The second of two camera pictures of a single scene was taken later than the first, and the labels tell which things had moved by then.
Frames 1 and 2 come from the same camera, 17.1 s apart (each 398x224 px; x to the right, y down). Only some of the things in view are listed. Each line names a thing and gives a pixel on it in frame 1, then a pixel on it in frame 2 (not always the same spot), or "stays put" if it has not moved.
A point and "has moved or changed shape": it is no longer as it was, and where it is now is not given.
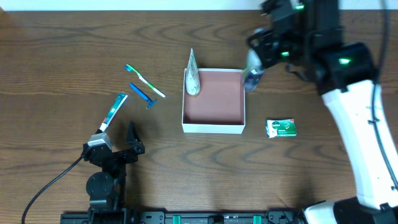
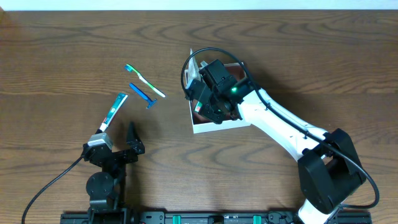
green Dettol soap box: x=278 y=128 has moved or changed shape
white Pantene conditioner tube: x=192 y=77 stays put
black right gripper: x=267 y=50 → x=199 y=92
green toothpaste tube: x=113 y=111 stays put
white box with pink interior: x=219 y=106 has moved or changed shape
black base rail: x=183 y=218 stays put
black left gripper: x=116 y=154 stays put
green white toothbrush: x=130 y=68 stays put
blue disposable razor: x=150 y=101 stays put
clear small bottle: x=254 y=71 → x=203 y=64
